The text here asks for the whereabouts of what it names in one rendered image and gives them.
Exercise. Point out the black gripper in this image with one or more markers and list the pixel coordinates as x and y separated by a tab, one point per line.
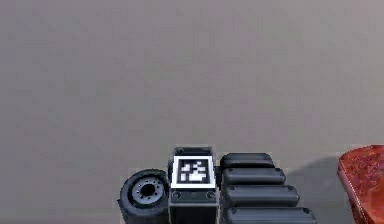
145	193

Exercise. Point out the red patterned armchair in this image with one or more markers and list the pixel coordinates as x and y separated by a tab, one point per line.
365	180

